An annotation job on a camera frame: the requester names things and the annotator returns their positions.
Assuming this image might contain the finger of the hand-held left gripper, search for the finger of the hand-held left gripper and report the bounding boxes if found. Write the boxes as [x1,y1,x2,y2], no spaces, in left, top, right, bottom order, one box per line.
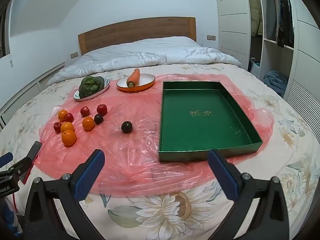
[0,156,34,180]
[0,152,13,167]

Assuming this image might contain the blue folded blanket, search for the blue folded blanket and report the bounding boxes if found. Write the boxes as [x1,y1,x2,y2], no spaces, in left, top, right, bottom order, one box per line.
[263,70,288,98]

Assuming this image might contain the white wardrobe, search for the white wardrobe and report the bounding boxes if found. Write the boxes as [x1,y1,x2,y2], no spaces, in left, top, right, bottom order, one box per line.
[214,0,320,110]

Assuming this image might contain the floral bedsheet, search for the floral bedsheet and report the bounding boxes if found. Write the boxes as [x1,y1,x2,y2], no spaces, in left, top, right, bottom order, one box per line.
[0,62,320,240]

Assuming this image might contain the wooden headboard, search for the wooden headboard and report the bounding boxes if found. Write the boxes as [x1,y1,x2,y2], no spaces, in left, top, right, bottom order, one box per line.
[78,17,197,55]

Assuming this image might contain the white slatted wall panel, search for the white slatted wall panel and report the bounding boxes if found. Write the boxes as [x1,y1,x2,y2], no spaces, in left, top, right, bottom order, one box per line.
[286,80,320,137]

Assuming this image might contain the green leafy vegetable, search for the green leafy vegetable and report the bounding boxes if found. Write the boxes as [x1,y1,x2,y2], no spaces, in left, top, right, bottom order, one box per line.
[79,76,105,98]

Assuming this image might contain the pink plastic sheet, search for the pink plastic sheet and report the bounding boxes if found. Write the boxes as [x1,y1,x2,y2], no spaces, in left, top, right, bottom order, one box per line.
[34,74,275,195]

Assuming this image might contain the orange enamel bowl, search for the orange enamel bowl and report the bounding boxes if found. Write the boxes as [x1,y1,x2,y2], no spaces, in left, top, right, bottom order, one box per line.
[116,73,156,92]

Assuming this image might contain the hanging dark clothes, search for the hanging dark clothes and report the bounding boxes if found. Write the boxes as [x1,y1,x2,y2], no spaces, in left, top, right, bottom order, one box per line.
[265,0,295,48]

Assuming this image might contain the white bag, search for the white bag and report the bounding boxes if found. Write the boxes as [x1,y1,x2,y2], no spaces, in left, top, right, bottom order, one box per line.
[250,57,260,77]

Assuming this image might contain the white duvet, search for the white duvet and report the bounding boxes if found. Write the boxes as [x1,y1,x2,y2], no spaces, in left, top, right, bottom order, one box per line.
[47,36,242,85]

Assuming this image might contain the green cardboard box tray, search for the green cardboard box tray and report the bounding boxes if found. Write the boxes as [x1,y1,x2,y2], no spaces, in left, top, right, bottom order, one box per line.
[158,81,263,163]

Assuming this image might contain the carrot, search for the carrot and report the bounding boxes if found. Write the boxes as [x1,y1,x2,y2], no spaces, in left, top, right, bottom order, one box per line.
[126,68,141,88]

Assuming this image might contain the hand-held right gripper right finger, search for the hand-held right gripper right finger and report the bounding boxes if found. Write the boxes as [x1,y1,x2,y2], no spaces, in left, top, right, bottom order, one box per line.
[207,149,297,240]

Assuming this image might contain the green puffer jacket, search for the green puffer jacket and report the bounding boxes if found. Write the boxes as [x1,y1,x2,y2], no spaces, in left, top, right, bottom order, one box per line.
[249,0,263,37]

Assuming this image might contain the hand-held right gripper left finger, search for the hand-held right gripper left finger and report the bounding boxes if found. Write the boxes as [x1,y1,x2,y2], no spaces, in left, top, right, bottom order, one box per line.
[24,149,105,240]

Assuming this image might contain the red smartphone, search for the red smartphone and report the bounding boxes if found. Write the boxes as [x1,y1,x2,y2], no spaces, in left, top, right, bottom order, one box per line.
[19,141,43,184]

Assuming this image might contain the white oval plate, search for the white oval plate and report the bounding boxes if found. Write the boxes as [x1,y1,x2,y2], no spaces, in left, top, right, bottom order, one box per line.
[73,78,111,102]

